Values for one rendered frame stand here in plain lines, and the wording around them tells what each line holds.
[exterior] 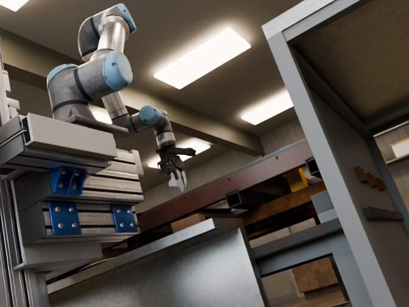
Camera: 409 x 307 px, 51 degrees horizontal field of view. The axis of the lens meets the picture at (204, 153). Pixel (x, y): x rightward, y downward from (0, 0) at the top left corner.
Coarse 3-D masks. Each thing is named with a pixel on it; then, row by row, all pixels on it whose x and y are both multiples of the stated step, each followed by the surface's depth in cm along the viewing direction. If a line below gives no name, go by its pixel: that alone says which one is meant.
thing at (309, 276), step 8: (304, 264) 737; (312, 264) 727; (320, 264) 718; (328, 264) 709; (296, 272) 745; (304, 272) 736; (312, 272) 726; (320, 272) 717; (328, 272) 709; (296, 280) 744; (304, 280) 735; (312, 280) 725; (320, 280) 716; (328, 280) 708; (336, 280) 699; (304, 288) 734; (312, 288) 725; (320, 288) 727; (328, 288) 718; (336, 288) 709; (312, 296) 735
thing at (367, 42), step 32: (320, 0) 99; (384, 0) 111; (320, 32) 117; (352, 32) 122; (384, 32) 128; (320, 64) 135; (352, 64) 142; (384, 64) 150; (352, 96) 171; (384, 96) 183
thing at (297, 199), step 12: (360, 180) 136; (300, 192) 145; (312, 192) 143; (264, 204) 151; (276, 204) 149; (288, 204) 146; (300, 204) 144; (240, 216) 155; (252, 216) 153; (264, 216) 150; (276, 216) 154
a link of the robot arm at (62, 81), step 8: (72, 64) 135; (56, 72) 131; (64, 72) 132; (72, 72) 130; (48, 80) 133; (56, 80) 131; (64, 80) 130; (72, 80) 129; (48, 88) 133; (56, 88) 130; (64, 88) 130; (72, 88) 130; (80, 88) 129; (56, 96) 130; (64, 96) 129; (72, 96) 129; (80, 96) 131; (88, 96) 131; (56, 104) 129
